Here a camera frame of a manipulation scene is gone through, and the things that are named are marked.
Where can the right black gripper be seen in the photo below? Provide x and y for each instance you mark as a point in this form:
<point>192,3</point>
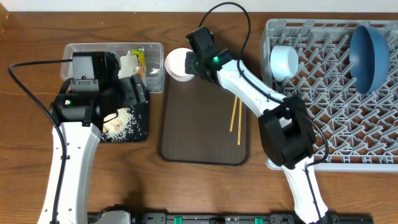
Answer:
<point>189,66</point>

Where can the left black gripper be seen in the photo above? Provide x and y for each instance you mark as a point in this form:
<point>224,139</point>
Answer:
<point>132,98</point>

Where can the yellow snack wrapper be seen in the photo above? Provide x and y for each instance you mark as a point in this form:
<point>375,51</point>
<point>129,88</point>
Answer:
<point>140,68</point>

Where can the white tissue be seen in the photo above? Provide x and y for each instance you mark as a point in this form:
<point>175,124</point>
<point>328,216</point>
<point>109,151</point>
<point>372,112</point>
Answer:
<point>129,65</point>

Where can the pink bowl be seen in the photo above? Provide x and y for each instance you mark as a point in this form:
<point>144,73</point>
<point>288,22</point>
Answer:
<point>175,65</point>

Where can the pile of rice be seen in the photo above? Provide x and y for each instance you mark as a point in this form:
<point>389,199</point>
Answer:
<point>121,124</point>

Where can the light blue bowl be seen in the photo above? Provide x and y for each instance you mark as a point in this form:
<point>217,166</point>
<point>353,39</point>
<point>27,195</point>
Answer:
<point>284,62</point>

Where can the dark blue plate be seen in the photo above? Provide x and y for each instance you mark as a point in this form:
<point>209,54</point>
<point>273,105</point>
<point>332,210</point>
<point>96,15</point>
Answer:
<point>369,55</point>

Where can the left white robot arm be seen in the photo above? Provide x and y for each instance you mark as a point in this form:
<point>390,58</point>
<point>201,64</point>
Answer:
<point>79,119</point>

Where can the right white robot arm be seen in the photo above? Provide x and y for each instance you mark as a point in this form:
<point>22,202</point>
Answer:
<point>287,132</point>

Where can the black waste tray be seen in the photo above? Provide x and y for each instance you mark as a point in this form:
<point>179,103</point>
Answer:
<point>136,127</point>

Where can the grey dishwasher rack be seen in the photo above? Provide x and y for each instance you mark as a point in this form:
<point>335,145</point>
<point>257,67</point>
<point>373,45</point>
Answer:
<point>361,128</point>

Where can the clear plastic bin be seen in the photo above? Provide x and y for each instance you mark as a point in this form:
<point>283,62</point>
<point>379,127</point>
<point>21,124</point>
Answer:
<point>154,55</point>

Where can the brown serving tray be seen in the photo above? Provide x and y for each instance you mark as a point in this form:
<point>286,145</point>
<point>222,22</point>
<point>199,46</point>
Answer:
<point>196,116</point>

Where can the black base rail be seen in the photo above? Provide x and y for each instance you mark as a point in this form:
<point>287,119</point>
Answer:
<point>124,214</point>

